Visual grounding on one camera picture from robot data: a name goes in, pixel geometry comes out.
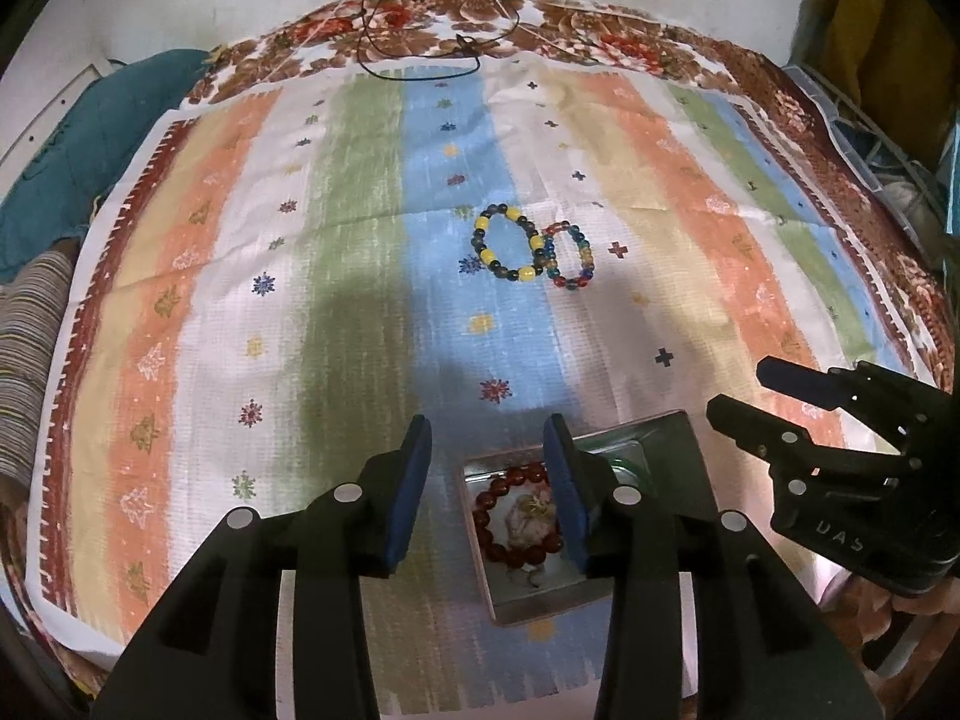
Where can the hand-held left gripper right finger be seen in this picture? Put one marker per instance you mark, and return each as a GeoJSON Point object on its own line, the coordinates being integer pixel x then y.
{"type": "Point", "coordinates": [566, 495]}

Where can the pale plastic crate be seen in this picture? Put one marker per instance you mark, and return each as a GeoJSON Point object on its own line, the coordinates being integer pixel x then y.
{"type": "Point", "coordinates": [892, 165]}

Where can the grey striped rolled cloth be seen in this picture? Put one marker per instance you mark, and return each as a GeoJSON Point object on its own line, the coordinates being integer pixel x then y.
{"type": "Point", "coordinates": [26, 360]}

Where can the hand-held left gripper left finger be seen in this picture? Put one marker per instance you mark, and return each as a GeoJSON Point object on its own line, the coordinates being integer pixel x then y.
{"type": "Point", "coordinates": [409, 495]}

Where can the silver metal tin box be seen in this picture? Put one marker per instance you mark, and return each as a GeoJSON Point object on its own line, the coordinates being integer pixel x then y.
{"type": "Point", "coordinates": [675, 457]}

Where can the teal pillow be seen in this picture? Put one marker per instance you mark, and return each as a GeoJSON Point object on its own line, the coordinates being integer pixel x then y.
{"type": "Point", "coordinates": [67, 165]}

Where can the mustard yellow garment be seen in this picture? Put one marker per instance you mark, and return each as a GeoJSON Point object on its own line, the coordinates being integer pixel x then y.
{"type": "Point", "coordinates": [885, 7]}

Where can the striped pastel cloth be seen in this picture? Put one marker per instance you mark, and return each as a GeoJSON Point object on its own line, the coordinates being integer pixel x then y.
{"type": "Point", "coordinates": [360, 240]}

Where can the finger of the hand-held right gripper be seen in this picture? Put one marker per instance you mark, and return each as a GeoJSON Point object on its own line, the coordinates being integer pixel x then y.
{"type": "Point", "coordinates": [802, 384]}
{"type": "Point", "coordinates": [757, 431]}

